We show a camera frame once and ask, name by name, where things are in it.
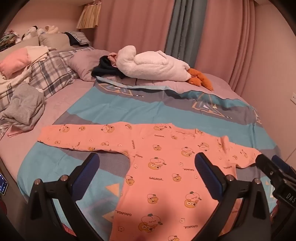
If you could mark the striped pillow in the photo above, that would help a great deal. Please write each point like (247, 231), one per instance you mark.
(79, 37)

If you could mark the dark garment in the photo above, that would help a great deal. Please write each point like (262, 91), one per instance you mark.
(104, 67)

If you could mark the white goose plush toy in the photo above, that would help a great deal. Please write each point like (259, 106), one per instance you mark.
(150, 64)

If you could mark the beige headboard cushion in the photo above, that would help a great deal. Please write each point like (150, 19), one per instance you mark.
(20, 45)
(54, 41)

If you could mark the pink fleece cloth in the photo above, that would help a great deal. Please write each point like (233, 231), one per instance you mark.
(13, 61)

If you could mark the purple pillow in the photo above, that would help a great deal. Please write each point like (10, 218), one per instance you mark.
(85, 62)

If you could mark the green knitted cloth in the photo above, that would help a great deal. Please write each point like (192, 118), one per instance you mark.
(8, 39)

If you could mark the pink printed baby garment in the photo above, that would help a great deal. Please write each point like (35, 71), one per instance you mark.
(166, 162)

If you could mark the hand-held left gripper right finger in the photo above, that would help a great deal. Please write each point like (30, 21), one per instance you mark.
(205, 172)

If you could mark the plaid pillow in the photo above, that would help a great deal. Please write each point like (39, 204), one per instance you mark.
(50, 71)

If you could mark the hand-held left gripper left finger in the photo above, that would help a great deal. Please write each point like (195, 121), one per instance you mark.
(85, 176)

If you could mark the grey garment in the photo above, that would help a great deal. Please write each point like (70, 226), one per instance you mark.
(25, 104)

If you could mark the pink curtain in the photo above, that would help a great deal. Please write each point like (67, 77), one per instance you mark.
(131, 25)
(226, 39)

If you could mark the white wall socket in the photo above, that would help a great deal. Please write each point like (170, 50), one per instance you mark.
(293, 98)

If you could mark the yellow pleated lampshade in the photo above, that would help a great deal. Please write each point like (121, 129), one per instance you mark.
(87, 17)

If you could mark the blue grey patterned blanket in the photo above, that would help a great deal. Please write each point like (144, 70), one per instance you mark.
(115, 109)

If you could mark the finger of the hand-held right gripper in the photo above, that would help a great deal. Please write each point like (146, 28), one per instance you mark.
(268, 170)
(283, 165)

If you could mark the grey blue curtain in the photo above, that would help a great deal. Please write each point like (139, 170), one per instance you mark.
(185, 27)

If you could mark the white printed garment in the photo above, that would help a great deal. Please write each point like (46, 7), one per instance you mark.
(11, 85)

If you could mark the smartphone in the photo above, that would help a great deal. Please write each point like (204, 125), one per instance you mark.
(3, 184)

